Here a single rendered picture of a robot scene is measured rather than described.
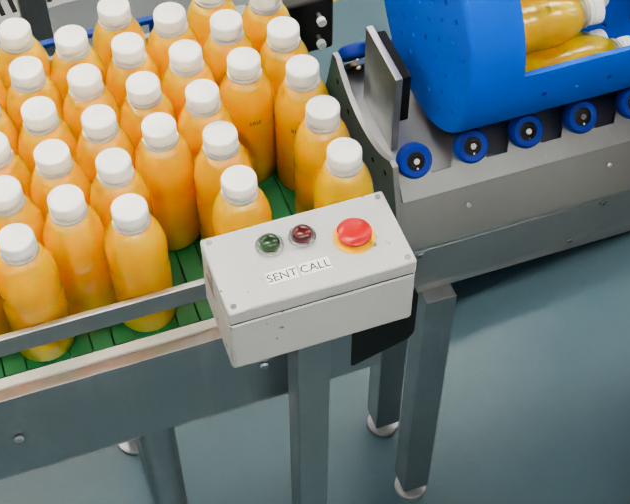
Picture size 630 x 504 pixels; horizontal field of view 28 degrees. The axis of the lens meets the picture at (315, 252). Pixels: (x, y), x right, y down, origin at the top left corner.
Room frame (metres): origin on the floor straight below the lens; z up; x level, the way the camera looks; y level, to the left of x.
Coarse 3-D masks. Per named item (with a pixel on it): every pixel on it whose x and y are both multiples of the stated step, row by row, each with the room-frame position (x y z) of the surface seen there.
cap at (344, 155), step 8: (336, 144) 0.93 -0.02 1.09; (344, 144) 0.93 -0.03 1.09; (352, 144) 0.93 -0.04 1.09; (328, 152) 0.92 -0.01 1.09; (336, 152) 0.92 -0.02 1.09; (344, 152) 0.92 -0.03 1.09; (352, 152) 0.92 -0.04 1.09; (360, 152) 0.92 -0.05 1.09; (328, 160) 0.92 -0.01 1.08; (336, 160) 0.91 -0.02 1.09; (344, 160) 0.91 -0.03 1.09; (352, 160) 0.91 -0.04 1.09; (360, 160) 0.92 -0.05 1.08; (336, 168) 0.91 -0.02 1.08; (344, 168) 0.91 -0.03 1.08; (352, 168) 0.91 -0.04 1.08
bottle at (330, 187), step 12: (324, 168) 0.92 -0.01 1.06; (360, 168) 0.92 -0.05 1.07; (324, 180) 0.91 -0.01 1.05; (336, 180) 0.91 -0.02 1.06; (348, 180) 0.91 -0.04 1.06; (360, 180) 0.91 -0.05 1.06; (324, 192) 0.90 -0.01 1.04; (336, 192) 0.90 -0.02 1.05; (348, 192) 0.90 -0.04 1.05; (360, 192) 0.90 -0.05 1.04; (372, 192) 0.92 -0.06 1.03; (324, 204) 0.90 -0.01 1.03
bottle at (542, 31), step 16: (528, 0) 1.13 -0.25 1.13; (544, 0) 1.13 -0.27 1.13; (560, 0) 1.13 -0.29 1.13; (576, 0) 1.13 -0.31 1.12; (528, 16) 1.10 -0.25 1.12; (544, 16) 1.11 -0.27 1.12; (560, 16) 1.11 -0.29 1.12; (576, 16) 1.12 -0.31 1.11; (528, 32) 1.09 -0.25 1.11; (544, 32) 1.09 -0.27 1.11; (560, 32) 1.10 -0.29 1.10; (576, 32) 1.11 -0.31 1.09; (528, 48) 1.09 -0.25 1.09; (544, 48) 1.10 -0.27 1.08
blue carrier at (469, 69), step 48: (384, 0) 1.24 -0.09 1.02; (432, 0) 1.12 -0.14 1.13; (480, 0) 1.05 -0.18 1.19; (624, 0) 1.30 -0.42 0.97; (432, 48) 1.10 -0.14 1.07; (480, 48) 1.02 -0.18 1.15; (624, 48) 1.07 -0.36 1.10; (432, 96) 1.09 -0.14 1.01; (480, 96) 1.00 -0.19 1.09; (528, 96) 1.03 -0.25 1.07; (576, 96) 1.06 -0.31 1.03
